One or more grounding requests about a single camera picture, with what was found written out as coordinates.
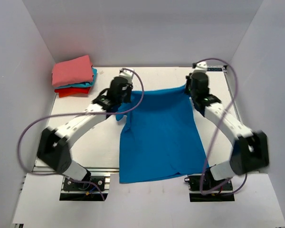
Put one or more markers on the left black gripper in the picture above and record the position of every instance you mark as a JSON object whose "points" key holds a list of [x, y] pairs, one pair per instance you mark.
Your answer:
{"points": [[128, 89]]}

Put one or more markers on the pink folded t shirt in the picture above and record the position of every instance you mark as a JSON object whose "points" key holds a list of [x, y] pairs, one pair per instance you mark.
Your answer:
{"points": [[73, 71]]}

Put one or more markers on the blue label sticker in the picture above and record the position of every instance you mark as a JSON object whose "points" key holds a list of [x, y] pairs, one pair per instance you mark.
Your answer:
{"points": [[214, 69]]}

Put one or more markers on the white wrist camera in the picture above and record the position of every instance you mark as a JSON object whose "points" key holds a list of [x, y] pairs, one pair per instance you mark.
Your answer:
{"points": [[126, 73], [200, 67]]}

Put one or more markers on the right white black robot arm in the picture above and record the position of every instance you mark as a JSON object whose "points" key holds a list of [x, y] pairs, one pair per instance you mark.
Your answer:
{"points": [[250, 149]]}

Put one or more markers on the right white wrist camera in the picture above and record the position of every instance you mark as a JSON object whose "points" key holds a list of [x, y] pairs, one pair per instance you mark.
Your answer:
{"points": [[200, 67]]}

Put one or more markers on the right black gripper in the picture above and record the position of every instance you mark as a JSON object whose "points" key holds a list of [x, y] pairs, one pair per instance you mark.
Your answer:
{"points": [[189, 78]]}

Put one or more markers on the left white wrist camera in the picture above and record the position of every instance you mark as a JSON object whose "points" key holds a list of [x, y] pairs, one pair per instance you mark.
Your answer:
{"points": [[126, 73]]}

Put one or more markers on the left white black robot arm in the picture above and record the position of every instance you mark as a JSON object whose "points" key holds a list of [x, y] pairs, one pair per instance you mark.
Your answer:
{"points": [[55, 144]]}

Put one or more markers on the red folded t shirt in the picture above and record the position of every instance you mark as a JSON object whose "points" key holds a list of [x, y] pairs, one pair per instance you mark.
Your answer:
{"points": [[64, 92]]}

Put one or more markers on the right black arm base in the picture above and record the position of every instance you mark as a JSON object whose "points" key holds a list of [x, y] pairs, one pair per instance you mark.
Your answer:
{"points": [[194, 183]]}

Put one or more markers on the turquoise folded t shirt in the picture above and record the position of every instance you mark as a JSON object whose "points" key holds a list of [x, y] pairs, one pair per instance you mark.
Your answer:
{"points": [[82, 84]]}

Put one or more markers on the blue t shirt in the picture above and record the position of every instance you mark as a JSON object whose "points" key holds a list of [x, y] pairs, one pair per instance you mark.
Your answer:
{"points": [[160, 139]]}

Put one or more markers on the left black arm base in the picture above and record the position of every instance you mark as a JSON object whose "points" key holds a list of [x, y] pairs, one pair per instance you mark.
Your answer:
{"points": [[101, 181]]}

